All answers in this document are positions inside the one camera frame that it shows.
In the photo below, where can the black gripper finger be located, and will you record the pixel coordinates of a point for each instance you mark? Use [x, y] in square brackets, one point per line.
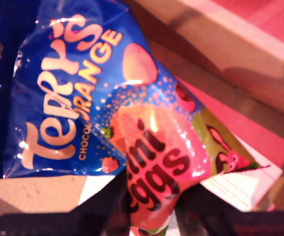
[200, 214]
[112, 204]

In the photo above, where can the brown cardboard box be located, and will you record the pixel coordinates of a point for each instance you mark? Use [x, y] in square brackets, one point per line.
[230, 49]

